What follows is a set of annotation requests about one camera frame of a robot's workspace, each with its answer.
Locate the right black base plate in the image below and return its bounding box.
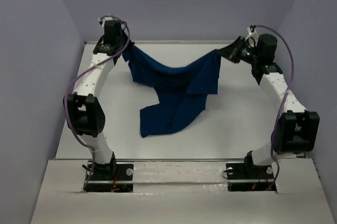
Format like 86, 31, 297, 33
222, 162, 276, 192

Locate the metal rail strip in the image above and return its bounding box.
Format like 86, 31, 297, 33
54, 157, 308, 161

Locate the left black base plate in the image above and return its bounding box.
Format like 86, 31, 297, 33
83, 162, 134, 193

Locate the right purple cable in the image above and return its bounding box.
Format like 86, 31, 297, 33
250, 25, 294, 190

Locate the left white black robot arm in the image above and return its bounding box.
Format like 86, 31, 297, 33
63, 16, 131, 179

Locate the blue printed t shirt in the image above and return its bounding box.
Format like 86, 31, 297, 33
123, 45, 221, 138

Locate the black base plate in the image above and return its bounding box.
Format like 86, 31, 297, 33
222, 162, 276, 192
83, 162, 134, 193

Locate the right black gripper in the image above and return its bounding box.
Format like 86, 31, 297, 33
215, 37, 261, 66

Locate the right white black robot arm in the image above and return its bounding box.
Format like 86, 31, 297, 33
216, 34, 320, 178

